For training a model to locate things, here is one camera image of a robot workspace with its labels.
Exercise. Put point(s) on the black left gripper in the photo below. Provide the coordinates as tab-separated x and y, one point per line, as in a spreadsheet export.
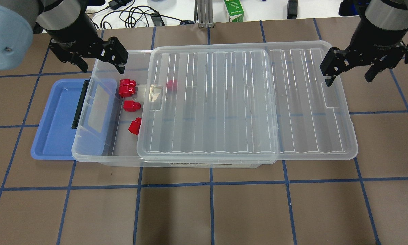
71	31

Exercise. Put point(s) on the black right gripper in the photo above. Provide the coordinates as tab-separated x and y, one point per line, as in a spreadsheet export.
376	35

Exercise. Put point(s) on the clear plastic box lid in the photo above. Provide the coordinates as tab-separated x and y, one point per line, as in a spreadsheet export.
313	120

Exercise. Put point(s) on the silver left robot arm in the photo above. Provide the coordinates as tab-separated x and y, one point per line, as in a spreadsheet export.
19	17

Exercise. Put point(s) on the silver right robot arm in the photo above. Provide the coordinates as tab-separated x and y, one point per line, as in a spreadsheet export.
385	14

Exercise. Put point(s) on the clear plastic storage box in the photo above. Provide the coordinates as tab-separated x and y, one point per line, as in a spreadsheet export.
122	112

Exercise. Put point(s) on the red block top pair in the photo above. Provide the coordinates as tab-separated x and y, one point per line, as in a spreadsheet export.
127	87

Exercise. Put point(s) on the red block under lid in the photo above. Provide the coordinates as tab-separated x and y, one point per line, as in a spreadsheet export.
171	85

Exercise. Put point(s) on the blue plastic tray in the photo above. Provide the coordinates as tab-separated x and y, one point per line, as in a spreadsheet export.
54	137

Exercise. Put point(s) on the green white milk carton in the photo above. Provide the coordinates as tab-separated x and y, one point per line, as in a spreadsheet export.
234	10

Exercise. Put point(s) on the black latch handle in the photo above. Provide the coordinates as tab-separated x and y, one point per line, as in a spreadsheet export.
80	103

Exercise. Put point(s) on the aluminium frame post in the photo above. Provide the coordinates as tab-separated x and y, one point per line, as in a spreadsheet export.
203	14

